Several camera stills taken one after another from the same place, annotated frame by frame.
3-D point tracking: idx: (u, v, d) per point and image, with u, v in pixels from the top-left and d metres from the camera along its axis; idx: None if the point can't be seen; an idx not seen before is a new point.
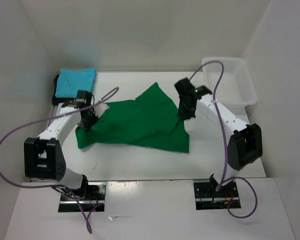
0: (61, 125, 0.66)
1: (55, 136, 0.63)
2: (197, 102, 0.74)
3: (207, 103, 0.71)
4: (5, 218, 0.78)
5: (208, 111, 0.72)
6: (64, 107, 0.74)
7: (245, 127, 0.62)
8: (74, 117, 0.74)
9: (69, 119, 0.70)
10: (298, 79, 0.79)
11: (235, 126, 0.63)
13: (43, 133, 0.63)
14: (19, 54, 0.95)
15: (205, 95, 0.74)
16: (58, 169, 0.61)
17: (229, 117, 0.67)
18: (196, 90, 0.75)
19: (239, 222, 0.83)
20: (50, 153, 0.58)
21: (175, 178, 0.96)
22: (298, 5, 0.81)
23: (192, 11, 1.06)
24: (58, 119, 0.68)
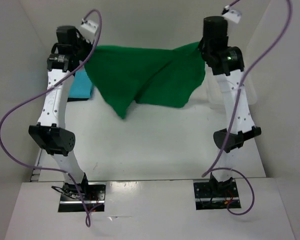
0: (57, 103, 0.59)
1: (55, 120, 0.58)
2: (223, 76, 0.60)
3: (231, 85, 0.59)
4: (5, 218, 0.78)
5: (227, 93, 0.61)
6: (51, 70, 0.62)
7: (249, 130, 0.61)
8: (68, 82, 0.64)
9: (62, 90, 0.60)
10: (298, 79, 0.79)
11: (243, 126, 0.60)
13: (41, 118, 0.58)
14: (19, 53, 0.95)
15: (235, 71, 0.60)
16: (69, 142, 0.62)
17: (242, 112, 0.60)
18: (229, 57, 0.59)
19: (239, 222, 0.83)
20: (57, 139, 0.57)
21: (175, 178, 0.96)
22: (297, 5, 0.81)
23: (192, 10, 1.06)
24: (51, 93, 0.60)
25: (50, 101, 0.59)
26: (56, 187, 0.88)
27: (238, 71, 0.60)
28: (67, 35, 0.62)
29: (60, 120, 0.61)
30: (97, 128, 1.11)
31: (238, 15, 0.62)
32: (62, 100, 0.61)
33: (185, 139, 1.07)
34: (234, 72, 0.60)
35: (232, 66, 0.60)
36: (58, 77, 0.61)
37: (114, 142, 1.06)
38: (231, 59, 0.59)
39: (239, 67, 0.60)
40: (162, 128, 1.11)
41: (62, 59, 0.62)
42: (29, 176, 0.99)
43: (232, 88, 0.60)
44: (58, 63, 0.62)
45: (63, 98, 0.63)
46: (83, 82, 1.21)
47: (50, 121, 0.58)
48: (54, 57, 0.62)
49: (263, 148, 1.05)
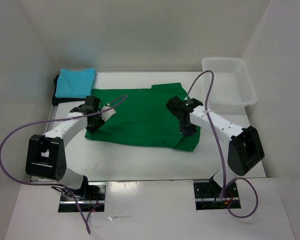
0: (67, 127, 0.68)
1: (60, 135, 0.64)
2: (190, 115, 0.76)
3: (200, 114, 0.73)
4: (5, 218, 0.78)
5: (203, 123, 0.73)
6: (73, 112, 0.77)
7: (241, 131, 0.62)
8: (82, 121, 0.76)
9: (76, 122, 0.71)
10: (298, 80, 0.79)
11: (231, 131, 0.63)
13: (49, 132, 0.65)
14: (19, 54, 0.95)
15: (197, 106, 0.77)
16: (59, 167, 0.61)
17: (223, 124, 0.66)
18: (186, 104, 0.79)
19: (239, 222, 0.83)
20: (53, 152, 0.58)
21: (175, 178, 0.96)
22: (298, 5, 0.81)
23: (192, 11, 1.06)
24: (65, 121, 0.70)
25: (63, 124, 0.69)
26: (56, 187, 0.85)
27: (199, 106, 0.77)
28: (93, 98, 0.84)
29: (64, 139, 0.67)
30: None
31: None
32: (71, 129, 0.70)
33: None
34: (197, 108, 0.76)
35: (192, 106, 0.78)
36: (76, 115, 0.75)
37: (114, 143, 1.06)
38: (189, 104, 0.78)
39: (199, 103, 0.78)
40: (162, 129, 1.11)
41: (83, 109, 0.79)
42: (29, 176, 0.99)
43: (202, 116, 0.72)
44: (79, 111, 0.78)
45: (74, 129, 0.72)
46: (84, 83, 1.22)
47: (55, 135, 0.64)
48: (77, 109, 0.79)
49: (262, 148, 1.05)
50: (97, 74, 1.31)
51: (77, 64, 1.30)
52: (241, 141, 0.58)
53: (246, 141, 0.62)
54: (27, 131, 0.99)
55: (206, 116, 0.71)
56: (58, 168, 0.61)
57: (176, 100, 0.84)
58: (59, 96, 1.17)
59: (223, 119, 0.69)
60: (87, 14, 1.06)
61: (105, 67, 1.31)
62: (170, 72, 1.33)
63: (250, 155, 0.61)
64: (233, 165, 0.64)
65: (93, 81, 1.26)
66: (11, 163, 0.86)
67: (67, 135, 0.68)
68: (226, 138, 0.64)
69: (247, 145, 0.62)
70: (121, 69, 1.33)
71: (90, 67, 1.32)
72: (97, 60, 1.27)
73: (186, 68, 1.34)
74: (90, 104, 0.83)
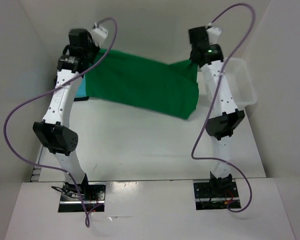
0: (63, 102, 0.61)
1: (59, 118, 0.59)
2: (205, 65, 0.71)
3: (213, 73, 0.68)
4: (5, 218, 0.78)
5: (211, 80, 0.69)
6: (61, 70, 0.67)
7: (233, 112, 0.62)
8: (75, 83, 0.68)
9: (69, 90, 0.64)
10: (297, 79, 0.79)
11: (225, 107, 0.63)
13: (46, 115, 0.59)
14: (19, 54, 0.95)
15: (216, 60, 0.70)
16: (71, 140, 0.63)
17: (225, 95, 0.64)
18: (209, 50, 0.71)
19: (239, 222, 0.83)
20: (60, 137, 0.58)
21: (175, 178, 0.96)
22: (298, 5, 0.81)
23: (192, 11, 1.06)
24: (58, 93, 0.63)
25: (57, 100, 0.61)
26: (56, 187, 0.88)
27: (219, 61, 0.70)
28: (78, 37, 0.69)
29: (65, 117, 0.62)
30: (97, 128, 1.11)
31: (218, 29, 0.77)
32: (67, 101, 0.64)
33: (185, 139, 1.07)
34: (215, 63, 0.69)
35: (212, 57, 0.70)
36: (67, 77, 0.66)
37: (114, 142, 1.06)
38: (211, 52, 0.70)
39: (219, 58, 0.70)
40: (162, 128, 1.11)
41: (72, 60, 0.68)
42: (29, 176, 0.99)
43: (214, 75, 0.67)
44: (68, 64, 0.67)
45: (70, 99, 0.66)
46: None
47: (55, 118, 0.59)
48: (65, 58, 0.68)
49: (263, 148, 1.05)
50: None
51: None
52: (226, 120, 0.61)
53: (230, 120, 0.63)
54: (27, 131, 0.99)
55: (217, 77, 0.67)
56: (70, 142, 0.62)
57: (201, 36, 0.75)
58: None
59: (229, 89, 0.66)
60: (88, 14, 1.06)
61: None
62: None
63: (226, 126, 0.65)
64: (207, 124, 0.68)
65: None
66: (11, 163, 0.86)
67: (66, 111, 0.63)
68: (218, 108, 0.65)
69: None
70: None
71: None
72: None
73: None
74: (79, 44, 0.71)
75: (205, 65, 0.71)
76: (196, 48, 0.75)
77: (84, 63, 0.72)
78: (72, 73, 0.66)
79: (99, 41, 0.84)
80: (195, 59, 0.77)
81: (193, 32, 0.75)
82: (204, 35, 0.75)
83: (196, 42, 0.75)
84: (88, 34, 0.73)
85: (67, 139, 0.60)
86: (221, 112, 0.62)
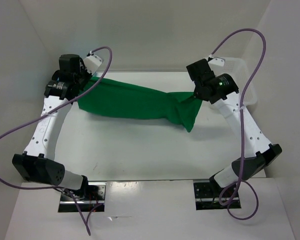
0: (48, 132, 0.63)
1: (43, 149, 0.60)
2: (222, 102, 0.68)
3: (232, 107, 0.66)
4: (5, 218, 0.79)
5: (230, 116, 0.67)
6: (48, 97, 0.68)
7: (268, 148, 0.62)
8: (63, 110, 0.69)
9: (55, 118, 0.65)
10: (298, 79, 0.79)
11: (259, 146, 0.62)
13: (30, 146, 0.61)
14: (19, 54, 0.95)
15: (231, 93, 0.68)
16: (56, 172, 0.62)
17: (253, 133, 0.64)
18: (220, 83, 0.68)
19: (239, 222, 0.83)
20: (42, 171, 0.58)
21: (174, 178, 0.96)
22: (298, 5, 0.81)
23: (192, 11, 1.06)
24: (43, 121, 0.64)
25: (42, 129, 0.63)
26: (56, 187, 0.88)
27: (234, 93, 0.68)
28: (69, 63, 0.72)
29: (49, 148, 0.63)
30: (97, 128, 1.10)
31: (221, 59, 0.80)
32: (53, 129, 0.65)
33: (185, 140, 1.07)
34: (233, 98, 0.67)
35: (225, 90, 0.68)
36: (53, 104, 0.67)
37: (114, 143, 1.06)
38: (223, 84, 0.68)
39: (235, 90, 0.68)
40: (162, 129, 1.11)
41: (61, 86, 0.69)
42: None
43: (234, 110, 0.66)
44: (57, 90, 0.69)
45: (56, 127, 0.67)
46: None
47: (38, 149, 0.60)
48: (54, 85, 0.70)
49: None
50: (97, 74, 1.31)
51: None
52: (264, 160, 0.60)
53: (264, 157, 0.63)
54: (27, 131, 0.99)
55: (237, 112, 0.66)
56: (55, 175, 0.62)
57: (203, 69, 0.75)
58: None
59: (255, 125, 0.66)
60: (87, 14, 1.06)
61: (105, 67, 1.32)
62: (170, 72, 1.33)
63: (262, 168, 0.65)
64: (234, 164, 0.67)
65: None
66: (11, 163, 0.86)
67: (51, 141, 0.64)
68: (250, 147, 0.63)
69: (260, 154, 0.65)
70: (120, 70, 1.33)
71: None
72: None
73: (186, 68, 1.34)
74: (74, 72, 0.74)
75: (220, 101, 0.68)
76: (203, 84, 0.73)
77: (75, 89, 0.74)
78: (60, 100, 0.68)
79: (91, 67, 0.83)
80: (204, 95, 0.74)
81: (194, 64, 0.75)
82: (206, 69, 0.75)
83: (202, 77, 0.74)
84: (80, 59, 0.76)
85: (51, 171, 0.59)
86: (255, 152, 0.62)
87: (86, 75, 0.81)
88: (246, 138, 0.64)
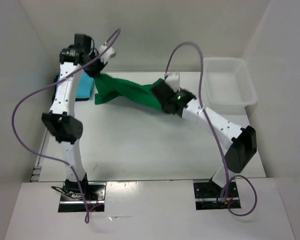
0: (68, 94, 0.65)
1: (66, 108, 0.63)
2: (184, 110, 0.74)
3: (196, 111, 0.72)
4: (5, 219, 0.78)
5: (199, 119, 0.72)
6: (63, 63, 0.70)
7: (240, 132, 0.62)
8: (77, 74, 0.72)
9: (72, 80, 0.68)
10: (298, 79, 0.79)
11: (229, 133, 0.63)
13: (53, 106, 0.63)
14: (19, 54, 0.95)
15: (191, 102, 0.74)
16: (77, 128, 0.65)
17: (222, 124, 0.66)
18: (178, 97, 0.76)
19: (239, 222, 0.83)
20: (67, 127, 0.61)
21: (174, 178, 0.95)
22: (298, 5, 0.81)
23: (191, 11, 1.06)
24: (62, 85, 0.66)
25: (62, 91, 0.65)
26: (56, 187, 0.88)
27: (193, 100, 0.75)
28: (83, 40, 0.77)
29: (71, 107, 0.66)
30: (97, 128, 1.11)
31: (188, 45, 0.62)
32: (72, 91, 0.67)
33: (185, 139, 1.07)
34: (191, 104, 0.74)
35: (186, 100, 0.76)
36: (69, 69, 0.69)
37: (114, 142, 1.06)
38: (181, 98, 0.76)
39: (192, 98, 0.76)
40: (162, 129, 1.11)
41: (74, 53, 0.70)
42: (29, 176, 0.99)
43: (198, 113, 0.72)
44: (70, 57, 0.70)
45: (74, 90, 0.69)
46: (83, 83, 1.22)
47: (62, 109, 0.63)
48: (66, 52, 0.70)
49: (263, 148, 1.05)
50: None
51: None
52: (242, 144, 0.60)
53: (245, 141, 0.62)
54: (27, 131, 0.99)
55: (201, 113, 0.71)
56: (77, 130, 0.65)
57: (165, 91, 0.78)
58: None
59: (220, 116, 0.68)
60: (88, 14, 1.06)
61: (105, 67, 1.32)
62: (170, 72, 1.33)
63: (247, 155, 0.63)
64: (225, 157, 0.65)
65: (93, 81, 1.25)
66: (11, 163, 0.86)
67: (71, 102, 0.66)
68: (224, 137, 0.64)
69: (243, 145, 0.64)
70: (120, 69, 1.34)
71: None
72: None
73: (186, 68, 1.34)
74: (80, 45, 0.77)
75: (184, 115, 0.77)
76: (166, 102, 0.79)
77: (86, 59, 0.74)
78: (74, 66, 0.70)
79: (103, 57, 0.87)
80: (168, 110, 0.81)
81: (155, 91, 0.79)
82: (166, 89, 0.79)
83: (163, 99, 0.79)
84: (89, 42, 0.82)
85: (74, 127, 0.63)
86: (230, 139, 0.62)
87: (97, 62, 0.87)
88: (218, 131, 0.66)
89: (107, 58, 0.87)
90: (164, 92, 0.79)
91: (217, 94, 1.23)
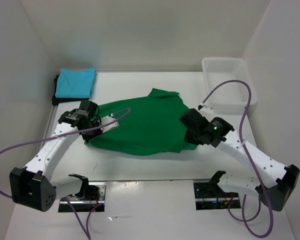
0: (51, 152, 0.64)
1: (43, 166, 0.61)
2: (222, 142, 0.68)
3: (235, 144, 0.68)
4: (5, 219, 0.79)
5: (237, 154, 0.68)
6: (61, 123, 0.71)
7: (284, 172, 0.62)
8: (71, 137, 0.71)
9: (62, 141, 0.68)
10: (298, 79, 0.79)
11: (274, 172, 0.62)
13: (31, 162, 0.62)
14: (19, 54, 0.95)
15: (228, 133, 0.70)
16: (47, 199, 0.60)
17: (264, 162, 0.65)
18: (215, 127, 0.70)
19: (238, 222, 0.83)
20: (36, 189, 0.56)
21: (175, 179, 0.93)
22: (298, 4, 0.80)
23: (191, 11, 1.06)
24: (51, 142, 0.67)
25: (47, 149, 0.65)
26: None
27: (231, 132, 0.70)
28: (89, 104, 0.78)
29: (49, 168, 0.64)
30: None
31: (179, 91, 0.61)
32: (57, 153, 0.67)
33: None
34: (228, 136, 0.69)
35: (222, 132, 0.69)
36: (64, 129, 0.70)
37: None
38: (217, 128, 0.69)
39: (230, 128, 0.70)
40: None
41: (74, 117, 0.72)
42: None
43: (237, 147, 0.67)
44: (69, 119, 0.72)
45: (60, 151, 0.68)
46: (84, 83, 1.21)
47: (38, 167, 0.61)
48: (68, 115, 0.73)
49: (263, 148, 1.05)
50: (97, 74, 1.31)
51: (77, 64, 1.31)
52: (287, 186, 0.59)
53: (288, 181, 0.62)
54: (28, 131, 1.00)
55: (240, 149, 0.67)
56: (46, 203, 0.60)
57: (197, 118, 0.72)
58: (59, 96, 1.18)
59: (262, 153, 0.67)
60: (87, 15, 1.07)
61: (105, 67, 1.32)
62: (170, 72, 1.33)
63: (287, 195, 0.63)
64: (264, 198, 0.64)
65: (93, 81, 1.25)
66: (12, 163, 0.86)
67: (52, 162, 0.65)
68: (266, 177, 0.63)
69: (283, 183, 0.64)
70: (121, 69, 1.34)
71: (90, 67, 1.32)
72: (97, 60, 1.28)
73: (186, 68, 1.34)
74: (84, 109, 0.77)
75: (219, 146, 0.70)
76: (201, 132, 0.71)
77: (85, 123, 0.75)
78: (71, 127, 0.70)
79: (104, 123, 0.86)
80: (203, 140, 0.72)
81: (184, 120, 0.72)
82: (198, 117, 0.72)
83: (195, 128, 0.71)
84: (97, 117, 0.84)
85: (42, 194, 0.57)
86: (275, 180, 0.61)
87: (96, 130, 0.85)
88: (260, 168, 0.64)
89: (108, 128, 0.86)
90: (200, 120, 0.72)
91: (217, 94, 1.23)
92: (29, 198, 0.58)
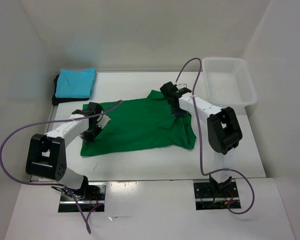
0: (68, 128, 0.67)
1: (62, 135, 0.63)
2: (179, 100, 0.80)
3: (187, 98, 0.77)
4: (4, 219, 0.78)
5: (190, 106, 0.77)
6: (74, 114, 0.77)
7: (221, 111, 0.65)
8: (82, 124, 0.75)
9: (77, 124, 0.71)
10: (298, 79, 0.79)
11: (211, 111, 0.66)
13: (50, 132, 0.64)
14: (19, 54, 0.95)
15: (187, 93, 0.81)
16: (59, 168, 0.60)
17: (206, 105, 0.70)
18: (177, 91, 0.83)
19: (239, 222, 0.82)
20: (54, 151, 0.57)
21: (175, 178, 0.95)
22: (298, 5, 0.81)
23: (191, 11, 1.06)
24: (66, 122, 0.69)
25: (64, 125, 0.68)
26: (56, 187, 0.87)
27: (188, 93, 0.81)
28: (96, 105, 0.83)
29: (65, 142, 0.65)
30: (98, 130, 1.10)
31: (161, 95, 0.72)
32: (72, 131, 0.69)
33: None
34: (185, 94, 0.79)
35: (183, 93, 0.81)
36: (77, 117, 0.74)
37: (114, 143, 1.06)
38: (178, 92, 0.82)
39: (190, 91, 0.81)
40: None
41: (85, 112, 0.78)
42: (29, 176, 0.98)
43: (189, 100, 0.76)
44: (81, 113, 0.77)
45: (73, 132, 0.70)
46: (84, 83, 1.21)
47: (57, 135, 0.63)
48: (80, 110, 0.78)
49: (263, 147, 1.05)
50: (97, 74, 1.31)
51: (77, 64, 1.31)
52: (218, 118, 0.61)
53: (227, 122, 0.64)
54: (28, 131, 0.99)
55: (191, 100, 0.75)
56: (58, 173, 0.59)
57: (171, 87, 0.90)
58: (59, 96, 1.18)
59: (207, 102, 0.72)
60: (87, 15, 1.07)
61: (105, 67, 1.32)
62: (170, 72, 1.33)
63: (229, 134, 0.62)
64: (213, 143, 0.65)
65: (93, 81, 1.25)
66: (11, 162, 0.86)
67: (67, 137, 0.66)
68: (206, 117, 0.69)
69: (227, 126, 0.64)
70: (120, 69, 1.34)
71: (90, 67, 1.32)
72: (97, 60, 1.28)
73: (186, 68, 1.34)
74: (92, 109, 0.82)
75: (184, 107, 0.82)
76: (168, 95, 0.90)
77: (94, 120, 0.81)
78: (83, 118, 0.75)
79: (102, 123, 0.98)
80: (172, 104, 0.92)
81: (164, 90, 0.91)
82: (172, 86, 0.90)
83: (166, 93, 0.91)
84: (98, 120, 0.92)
85: (59, 160, 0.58)
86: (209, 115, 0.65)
87: (97, 130, 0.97)
88: (201, 111, 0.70)
89: (105, 123, 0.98)
90: (172, 88, 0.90)
91: (216, 95, 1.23)
92: (42, 166, 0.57)
